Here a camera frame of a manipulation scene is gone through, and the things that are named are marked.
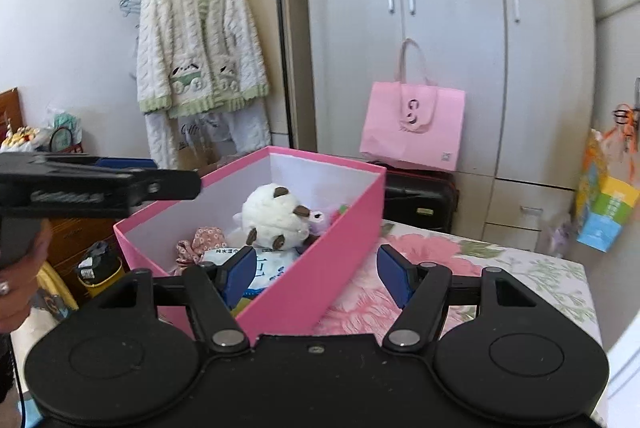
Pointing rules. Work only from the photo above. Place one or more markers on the small clear plastic bag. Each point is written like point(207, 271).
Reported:
point(560, 235)

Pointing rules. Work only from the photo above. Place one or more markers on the fluffy white green cardigan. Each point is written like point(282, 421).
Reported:
point(165, 48)

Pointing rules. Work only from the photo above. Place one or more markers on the purple plush toy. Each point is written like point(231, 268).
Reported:
point(320, 220)

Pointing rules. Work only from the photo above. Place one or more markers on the fluffy white pyjama pants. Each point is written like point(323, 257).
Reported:
point(250, 128)

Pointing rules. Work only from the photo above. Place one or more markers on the green white plastic bag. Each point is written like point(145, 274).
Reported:
point(62, 125)

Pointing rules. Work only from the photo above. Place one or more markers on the pink floral scrunchie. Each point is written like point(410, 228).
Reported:
point(205, 240)

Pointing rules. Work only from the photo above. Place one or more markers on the black suitcase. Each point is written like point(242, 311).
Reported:
point(420, 198)

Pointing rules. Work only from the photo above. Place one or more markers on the colourful gift bag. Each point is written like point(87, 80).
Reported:
point(605, 218)

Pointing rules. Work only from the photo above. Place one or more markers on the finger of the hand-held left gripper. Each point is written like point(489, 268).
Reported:
point(167, 184)
point(127, 163)

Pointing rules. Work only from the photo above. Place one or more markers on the wooden cabinet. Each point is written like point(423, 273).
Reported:
point(75, 233)

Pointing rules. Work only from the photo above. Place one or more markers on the pink cardboard box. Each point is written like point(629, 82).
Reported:
point(310, 273)

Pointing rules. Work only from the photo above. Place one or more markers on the panda plush toy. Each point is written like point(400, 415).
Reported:
point(270, 213)

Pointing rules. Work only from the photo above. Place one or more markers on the person's left hand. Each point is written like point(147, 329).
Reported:
point(20, 293)

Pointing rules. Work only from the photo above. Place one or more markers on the white door panel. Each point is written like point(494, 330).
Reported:
point(625, 373)

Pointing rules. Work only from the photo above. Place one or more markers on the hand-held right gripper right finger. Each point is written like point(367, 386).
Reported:
point(392, 278)

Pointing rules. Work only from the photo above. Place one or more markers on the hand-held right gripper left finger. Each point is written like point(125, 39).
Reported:
point(240, 275)

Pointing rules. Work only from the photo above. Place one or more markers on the red strawberry plush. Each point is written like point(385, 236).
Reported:
point(344, 209)

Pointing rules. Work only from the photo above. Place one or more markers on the black yellow container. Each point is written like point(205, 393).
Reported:
point(100, 268)

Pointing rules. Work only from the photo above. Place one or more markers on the pink tote bag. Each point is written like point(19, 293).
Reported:
point(400, 133)

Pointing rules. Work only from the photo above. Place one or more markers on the wet wipes packet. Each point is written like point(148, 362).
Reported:
point(270, 268)

